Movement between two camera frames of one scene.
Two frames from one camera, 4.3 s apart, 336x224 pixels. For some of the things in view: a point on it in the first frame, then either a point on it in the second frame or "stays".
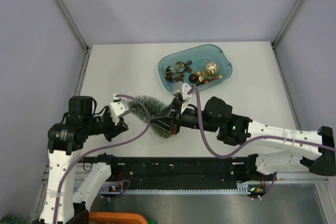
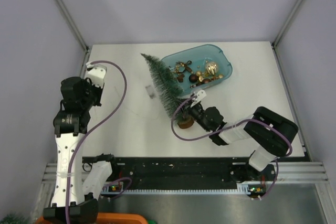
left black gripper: (115, 129) -> (98, 89)
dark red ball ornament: (193, 78) stays
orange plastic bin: (116, 217) stays
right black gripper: (168, 123) -> (189, 109)
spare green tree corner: (9, 219) stays
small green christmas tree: (154, 106) -> (170, 89)
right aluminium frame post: (282, 31) stays
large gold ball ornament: (211, 67) stays
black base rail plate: (179, 172) stays
